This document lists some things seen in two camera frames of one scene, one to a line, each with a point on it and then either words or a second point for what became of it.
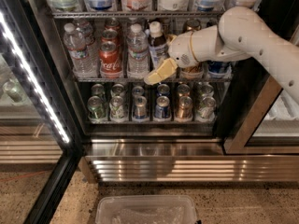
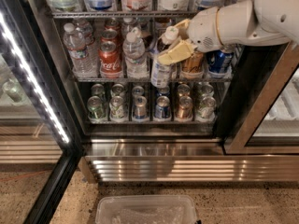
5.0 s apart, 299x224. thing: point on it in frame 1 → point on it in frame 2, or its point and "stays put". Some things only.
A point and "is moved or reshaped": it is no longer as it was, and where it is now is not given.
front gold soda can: x=192 y=73 stays put
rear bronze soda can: x=183 y=91 stays put
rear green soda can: x=98 y=90 stays put
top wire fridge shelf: x=136 y=14 stays put
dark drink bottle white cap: x=157 y=45 is moved or reshaped
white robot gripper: x=181 y=49 → x=204 y=31
